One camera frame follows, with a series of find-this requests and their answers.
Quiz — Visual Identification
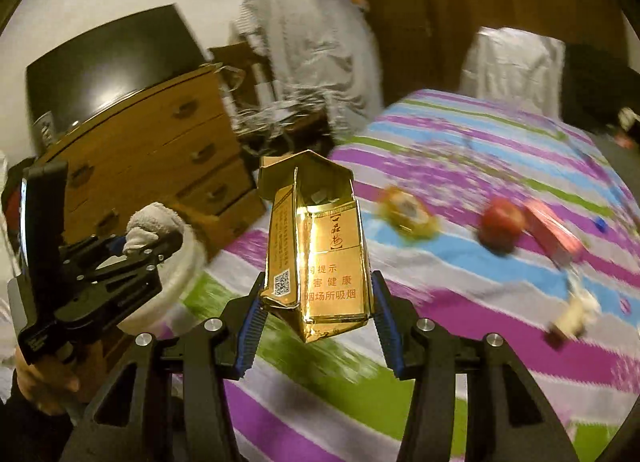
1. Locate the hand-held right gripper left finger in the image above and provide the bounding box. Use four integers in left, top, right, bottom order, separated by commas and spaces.
60, 269, 268, 462

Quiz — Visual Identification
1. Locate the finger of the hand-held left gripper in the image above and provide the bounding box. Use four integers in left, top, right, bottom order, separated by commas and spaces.
60, 231, 184, 273
55, 259, 165, 330

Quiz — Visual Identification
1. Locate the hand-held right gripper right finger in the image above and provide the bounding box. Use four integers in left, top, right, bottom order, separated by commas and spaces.
370, 269, 581, 462

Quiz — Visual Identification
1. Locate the white plastic waste bin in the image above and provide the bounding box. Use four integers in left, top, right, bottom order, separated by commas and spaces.
120, 224, 213, 337

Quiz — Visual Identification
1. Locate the gold cigarette box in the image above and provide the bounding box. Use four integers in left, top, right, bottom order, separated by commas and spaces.
257, 149, 373, 343

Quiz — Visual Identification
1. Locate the person's left forearm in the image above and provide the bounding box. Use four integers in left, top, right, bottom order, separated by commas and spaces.
0, 392, 81, 462

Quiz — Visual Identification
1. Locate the person's left hand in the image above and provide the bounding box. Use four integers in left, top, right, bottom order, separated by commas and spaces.
12, 342, 83, 415

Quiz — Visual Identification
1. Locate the red cloth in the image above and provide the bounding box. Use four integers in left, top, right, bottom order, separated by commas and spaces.
1, 187, 25, 245

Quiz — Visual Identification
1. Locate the wooden dresser drawer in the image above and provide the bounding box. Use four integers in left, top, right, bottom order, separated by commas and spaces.
65, 129, 246, 243
165, 162, 258, 223
45, 74, 231, 203

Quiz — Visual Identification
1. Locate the white cloth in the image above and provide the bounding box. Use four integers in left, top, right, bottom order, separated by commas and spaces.
0, 242, 26, 373

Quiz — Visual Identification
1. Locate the cartoon print cup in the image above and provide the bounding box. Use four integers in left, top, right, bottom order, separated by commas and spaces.
32, 112, 57, 149

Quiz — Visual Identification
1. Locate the wooden chest of drawers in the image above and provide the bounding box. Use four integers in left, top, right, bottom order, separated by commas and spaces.
35, 64, 266, 247

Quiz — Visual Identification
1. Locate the gold round snack wrapper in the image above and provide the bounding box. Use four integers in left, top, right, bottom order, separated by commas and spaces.
377, 187, 442, 241

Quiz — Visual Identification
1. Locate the red apple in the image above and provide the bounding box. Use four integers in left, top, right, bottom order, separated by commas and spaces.
479, 197, 529, 253

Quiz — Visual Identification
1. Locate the black television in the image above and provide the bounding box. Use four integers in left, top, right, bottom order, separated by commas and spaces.
25, 4, 211, 143

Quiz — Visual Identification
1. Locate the red box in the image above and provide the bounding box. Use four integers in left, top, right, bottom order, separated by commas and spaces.
522, 199, 587, 263

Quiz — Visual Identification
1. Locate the striped floral blanket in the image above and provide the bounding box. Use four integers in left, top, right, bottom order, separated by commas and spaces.
175, 89, 632, 462

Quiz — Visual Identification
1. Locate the brown cardboard box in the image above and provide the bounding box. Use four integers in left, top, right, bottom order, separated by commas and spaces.
207, 42, 266, 92

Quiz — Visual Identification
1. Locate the grey striped cloth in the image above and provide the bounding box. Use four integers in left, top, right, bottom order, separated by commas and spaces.
232, 0, 386, 135

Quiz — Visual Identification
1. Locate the silver plastic bag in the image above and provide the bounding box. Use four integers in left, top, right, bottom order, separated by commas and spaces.
460, 26, 566, 117

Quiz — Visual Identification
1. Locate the tangle of white cables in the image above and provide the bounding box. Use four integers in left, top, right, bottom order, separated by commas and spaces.
225, 92, 323, 143

